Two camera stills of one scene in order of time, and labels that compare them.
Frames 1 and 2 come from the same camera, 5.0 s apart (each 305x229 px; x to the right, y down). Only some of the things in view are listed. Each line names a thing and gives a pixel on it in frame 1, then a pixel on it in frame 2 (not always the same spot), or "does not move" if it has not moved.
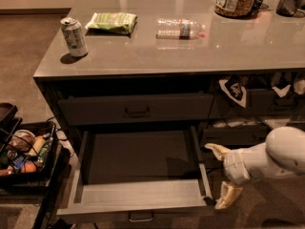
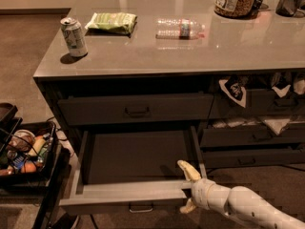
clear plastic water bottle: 179,29 does not move
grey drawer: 133,108 does not move
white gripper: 234,167 → 201,193
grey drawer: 140,174 does not move
